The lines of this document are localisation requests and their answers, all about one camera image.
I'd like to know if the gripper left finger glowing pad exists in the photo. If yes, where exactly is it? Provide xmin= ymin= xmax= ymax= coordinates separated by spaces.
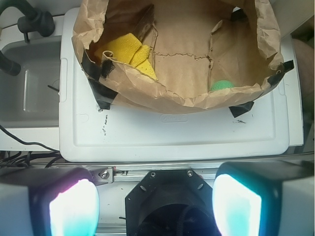
xmin=0 ymin=167 xmax=100 ymax=236

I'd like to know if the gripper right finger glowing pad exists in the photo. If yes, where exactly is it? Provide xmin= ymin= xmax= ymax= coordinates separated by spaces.
xmin=212 ymin=161 xmax=315 ymax=236

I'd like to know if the green ball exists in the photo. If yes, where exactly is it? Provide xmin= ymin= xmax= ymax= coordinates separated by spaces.
xmin=210 ymin=80 xmax=234 ymax=91

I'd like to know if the black tape strip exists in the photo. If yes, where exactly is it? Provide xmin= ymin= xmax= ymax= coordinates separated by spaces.
xmin=229 ymin=101 xmax=254 ymax=118
xmin=81 ymin=49 xmax=118 ymax=110
xmin=267 ymin=60 xmax=294 ymax=88

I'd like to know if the black mounting plate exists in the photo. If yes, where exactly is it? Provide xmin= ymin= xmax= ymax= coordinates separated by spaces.
xmin=125 ymin=169 xmax=220 ymax=236

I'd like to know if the white plastic bin lid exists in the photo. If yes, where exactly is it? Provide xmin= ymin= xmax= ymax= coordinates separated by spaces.
xmin=59 ymin=8 xmax=289 ymax=162

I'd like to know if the grey sink basin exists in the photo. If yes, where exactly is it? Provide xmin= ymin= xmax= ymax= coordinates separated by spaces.
xmin=0 ymin=36 xmax=61 ymax=129

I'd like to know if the black tape strip left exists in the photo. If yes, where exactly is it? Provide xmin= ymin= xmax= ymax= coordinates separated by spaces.
xmin=81 ymin=49 xmax=118 ymax=110

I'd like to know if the black tape strip upper right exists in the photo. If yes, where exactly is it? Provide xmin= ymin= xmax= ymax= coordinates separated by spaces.
xmin=267 ymin=60 xmax=294 ymax=88

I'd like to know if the brown paper bag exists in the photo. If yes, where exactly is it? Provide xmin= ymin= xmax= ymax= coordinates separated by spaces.
xmin=72 ymin=0 xmax=284 ymax=114

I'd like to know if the yellow cloth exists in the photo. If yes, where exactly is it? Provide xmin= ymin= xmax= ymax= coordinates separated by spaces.
xmin=94 ymin=33 xmax=158 ymax=81

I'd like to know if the black faucet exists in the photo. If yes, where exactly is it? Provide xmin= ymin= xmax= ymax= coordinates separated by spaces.
xmin=0 ymin=0 xmax=55 ymax=43

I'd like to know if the black cable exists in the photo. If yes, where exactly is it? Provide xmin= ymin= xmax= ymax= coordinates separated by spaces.
xmin=0 ymin=124 xmax=60 ymax=168

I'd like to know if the aluminium rail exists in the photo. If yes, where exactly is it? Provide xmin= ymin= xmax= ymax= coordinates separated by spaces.
xmin=86 ymin=166 xmax=218 ymax=185

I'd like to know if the black hose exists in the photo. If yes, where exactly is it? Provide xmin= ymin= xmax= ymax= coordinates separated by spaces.
xmin=0 ymin=50 xmax=22 ymax=77

